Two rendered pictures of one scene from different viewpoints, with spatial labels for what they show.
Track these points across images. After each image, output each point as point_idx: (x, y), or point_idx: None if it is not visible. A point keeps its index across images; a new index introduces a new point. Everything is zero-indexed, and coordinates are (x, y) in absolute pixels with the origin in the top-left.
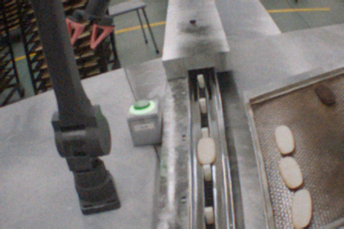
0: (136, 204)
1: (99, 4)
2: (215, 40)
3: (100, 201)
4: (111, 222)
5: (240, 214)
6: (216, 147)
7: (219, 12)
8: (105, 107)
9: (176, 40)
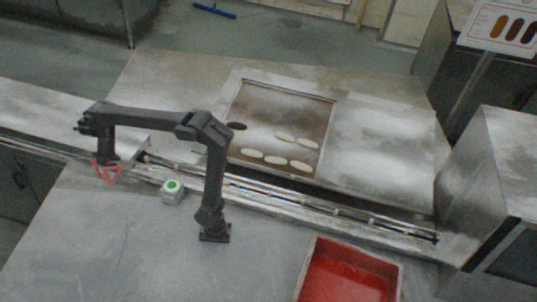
0: (232, 218)
1: (114, 145)
2: (125, 132)
3: (226, 230)
4: (242, 231)
5: None
6: None
7: None
8: (110, 209)
9: None
